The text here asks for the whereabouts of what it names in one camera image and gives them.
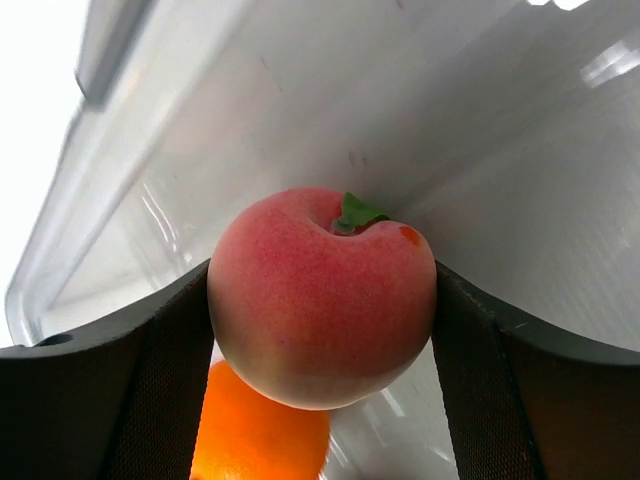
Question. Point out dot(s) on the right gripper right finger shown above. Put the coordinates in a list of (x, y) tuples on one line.
[(525, 399)]

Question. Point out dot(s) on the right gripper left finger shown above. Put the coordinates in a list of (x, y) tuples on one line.
[(118, 398)]

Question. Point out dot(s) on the peach fruit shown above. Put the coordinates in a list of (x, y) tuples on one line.
[(313, 317)]

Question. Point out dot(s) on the orange fruit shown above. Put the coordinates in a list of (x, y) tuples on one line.
[(244, 435)]

